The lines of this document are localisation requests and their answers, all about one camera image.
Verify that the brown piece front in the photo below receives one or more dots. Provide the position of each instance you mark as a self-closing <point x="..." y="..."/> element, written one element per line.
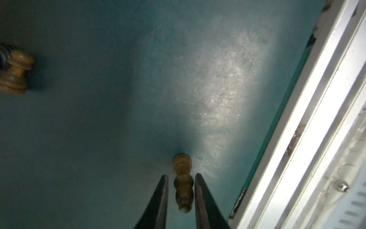
<point x="183" y="182"/>

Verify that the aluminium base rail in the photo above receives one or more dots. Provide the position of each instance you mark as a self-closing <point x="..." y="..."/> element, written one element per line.
<point x="312" y="174"/>

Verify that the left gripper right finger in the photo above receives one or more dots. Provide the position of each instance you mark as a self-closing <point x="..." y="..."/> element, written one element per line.
<point x="208" y="215"/>

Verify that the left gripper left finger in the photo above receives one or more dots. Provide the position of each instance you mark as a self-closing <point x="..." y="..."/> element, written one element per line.
<point x="154" y="217"/>

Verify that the black pawn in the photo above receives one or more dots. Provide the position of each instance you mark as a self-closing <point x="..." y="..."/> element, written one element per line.
<point x="5" y="56"/>

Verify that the brown pawn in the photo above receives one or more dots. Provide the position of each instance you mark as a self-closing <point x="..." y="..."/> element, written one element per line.
<point x="13" y="79"/>

